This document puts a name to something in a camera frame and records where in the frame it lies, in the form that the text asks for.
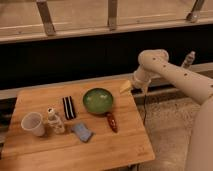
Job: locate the wooden table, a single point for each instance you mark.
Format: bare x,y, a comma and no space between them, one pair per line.
90,142

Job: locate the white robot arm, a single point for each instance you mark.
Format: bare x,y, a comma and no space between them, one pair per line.
194,85

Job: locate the red brown snack packet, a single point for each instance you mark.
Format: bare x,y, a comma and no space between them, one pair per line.
112,122

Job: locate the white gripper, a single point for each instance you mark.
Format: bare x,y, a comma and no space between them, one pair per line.
141,79

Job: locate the clear bottle on ledge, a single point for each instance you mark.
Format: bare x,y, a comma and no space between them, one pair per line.
189,59

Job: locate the green bowl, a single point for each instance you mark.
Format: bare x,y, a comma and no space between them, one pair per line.
98,101

